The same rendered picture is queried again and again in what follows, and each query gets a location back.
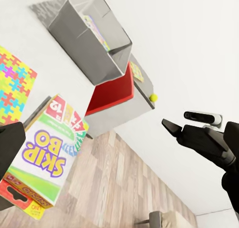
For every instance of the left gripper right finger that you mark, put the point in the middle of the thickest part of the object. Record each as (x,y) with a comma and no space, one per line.
(231,137)

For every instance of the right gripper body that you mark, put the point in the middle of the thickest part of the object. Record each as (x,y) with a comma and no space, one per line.
(206,148)

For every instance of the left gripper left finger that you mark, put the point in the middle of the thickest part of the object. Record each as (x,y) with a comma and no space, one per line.
(12,137)

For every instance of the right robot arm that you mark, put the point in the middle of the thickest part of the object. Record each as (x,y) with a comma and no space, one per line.
(208,142)

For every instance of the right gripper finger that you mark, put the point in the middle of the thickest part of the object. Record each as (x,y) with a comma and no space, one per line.
(216,139)
(176,131)

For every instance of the jigsaw puzzle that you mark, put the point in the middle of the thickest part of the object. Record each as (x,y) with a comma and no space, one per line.
(16,81)
(136,72)

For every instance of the tennis ball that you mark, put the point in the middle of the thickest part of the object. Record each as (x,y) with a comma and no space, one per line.
(153,97)

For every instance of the toy box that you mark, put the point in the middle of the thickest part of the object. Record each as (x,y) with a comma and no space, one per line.
(73,33)

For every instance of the board game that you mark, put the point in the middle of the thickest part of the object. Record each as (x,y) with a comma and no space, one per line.
(88,19)
(42,165)

